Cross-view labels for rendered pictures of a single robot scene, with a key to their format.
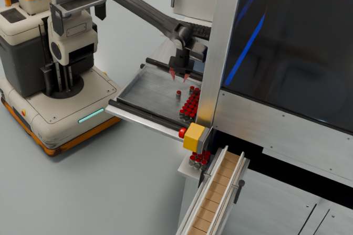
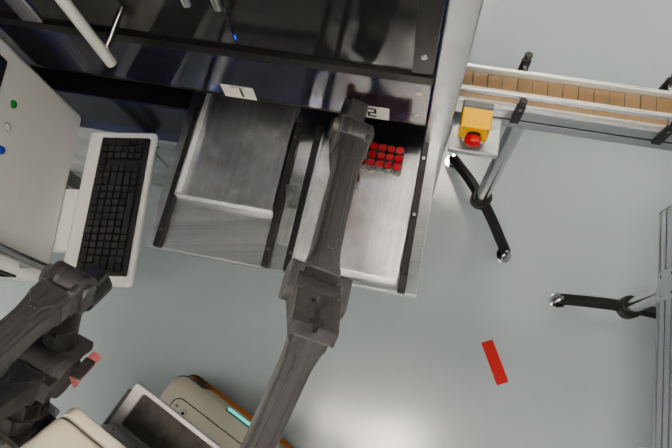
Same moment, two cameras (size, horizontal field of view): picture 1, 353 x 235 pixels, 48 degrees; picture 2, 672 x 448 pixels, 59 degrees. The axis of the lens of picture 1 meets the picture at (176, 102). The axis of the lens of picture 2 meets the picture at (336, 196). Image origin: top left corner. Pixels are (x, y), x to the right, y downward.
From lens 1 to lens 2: 144 cm
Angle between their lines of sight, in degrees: 49
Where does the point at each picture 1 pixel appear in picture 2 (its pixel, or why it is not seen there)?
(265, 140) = not seen: hidden behind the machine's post
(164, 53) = (229, 242)
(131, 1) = (344, 217)
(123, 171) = not seen: hidden behind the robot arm
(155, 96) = (359, 225)
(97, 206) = (386, 365)
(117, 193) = (356, 343)
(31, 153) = not seen: outside the picture
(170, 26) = (360, 146)
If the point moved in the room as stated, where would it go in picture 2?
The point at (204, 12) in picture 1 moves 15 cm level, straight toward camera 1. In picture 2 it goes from (52, 204) to (107, 198)
